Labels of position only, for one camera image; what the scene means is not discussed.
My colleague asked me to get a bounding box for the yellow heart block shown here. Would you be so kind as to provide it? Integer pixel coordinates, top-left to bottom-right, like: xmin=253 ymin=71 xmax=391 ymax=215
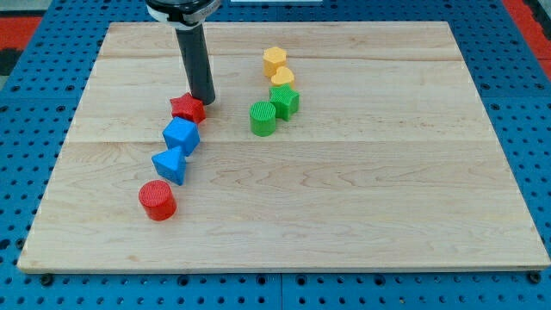
xmin=270 ymin=66 xmax=295 ymax=89

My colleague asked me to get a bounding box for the red cylinder block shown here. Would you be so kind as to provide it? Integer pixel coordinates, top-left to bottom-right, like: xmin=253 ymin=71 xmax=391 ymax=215
xmin=139 ymin=180 xmax=176 ymax=221

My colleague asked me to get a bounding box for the light wooden board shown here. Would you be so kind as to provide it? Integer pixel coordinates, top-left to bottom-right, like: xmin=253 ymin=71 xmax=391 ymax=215
xmin=18 ymin=22 xmax=550 ymax=274

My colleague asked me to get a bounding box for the green star block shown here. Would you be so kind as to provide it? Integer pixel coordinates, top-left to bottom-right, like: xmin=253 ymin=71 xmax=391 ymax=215
xmin=269 ymin=84 xmax=300 ymax=121

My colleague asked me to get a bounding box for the yellow hexagon block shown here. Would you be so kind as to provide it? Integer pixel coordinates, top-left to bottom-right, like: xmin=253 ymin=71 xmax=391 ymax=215
xmin=263 ymin=46 xmax=287 ymax=78

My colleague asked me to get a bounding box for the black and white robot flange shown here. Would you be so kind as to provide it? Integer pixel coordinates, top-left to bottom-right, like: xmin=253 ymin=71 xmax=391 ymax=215
xmin=145 ymin=0 xmax=222 ymax=30

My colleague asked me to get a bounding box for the blue cube block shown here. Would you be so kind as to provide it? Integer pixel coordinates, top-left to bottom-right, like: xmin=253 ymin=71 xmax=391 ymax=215
xmin=163 ymin=117 xmax=201 ymax=157

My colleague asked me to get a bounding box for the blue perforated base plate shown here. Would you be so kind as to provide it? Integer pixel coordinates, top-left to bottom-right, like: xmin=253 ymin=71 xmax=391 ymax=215
xmin=1 ymin=0 xmax=550 ymax=309

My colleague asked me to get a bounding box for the green cylinder block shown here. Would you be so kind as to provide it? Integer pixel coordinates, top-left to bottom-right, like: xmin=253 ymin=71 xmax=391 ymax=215
xmin=249 ymin=102 xmax=276 ymax=137

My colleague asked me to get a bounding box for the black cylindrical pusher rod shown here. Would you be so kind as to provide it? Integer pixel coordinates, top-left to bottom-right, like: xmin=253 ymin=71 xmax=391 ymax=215
xmin=176 ymin=24 xmax=216 ymax=105

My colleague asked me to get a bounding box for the red star block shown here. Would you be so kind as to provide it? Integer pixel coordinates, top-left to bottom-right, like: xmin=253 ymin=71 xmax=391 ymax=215
xmin=170 ymin=92 xmax=206 ymax=124

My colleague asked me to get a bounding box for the blue triangle block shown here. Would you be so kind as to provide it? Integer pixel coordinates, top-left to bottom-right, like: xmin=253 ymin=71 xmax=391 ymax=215
xmin=152 ymin=146 xmax=186 ymax=185

